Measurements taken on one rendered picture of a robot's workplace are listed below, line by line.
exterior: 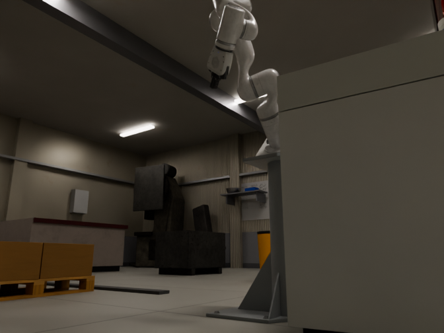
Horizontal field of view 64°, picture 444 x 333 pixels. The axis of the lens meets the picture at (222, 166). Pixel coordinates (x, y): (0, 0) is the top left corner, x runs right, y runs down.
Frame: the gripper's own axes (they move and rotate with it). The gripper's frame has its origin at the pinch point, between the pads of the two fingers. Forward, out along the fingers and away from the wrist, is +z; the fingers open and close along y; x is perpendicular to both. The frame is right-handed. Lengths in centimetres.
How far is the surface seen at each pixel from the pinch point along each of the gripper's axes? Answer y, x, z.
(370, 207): 82, -3, 5
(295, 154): 52, -3, 5
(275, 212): 34, 35, 57
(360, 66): 52, 12, -28
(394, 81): 65, 12, -28
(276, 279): 56, 23, 79
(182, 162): -600, 552, 518
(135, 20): -374, 182, 63
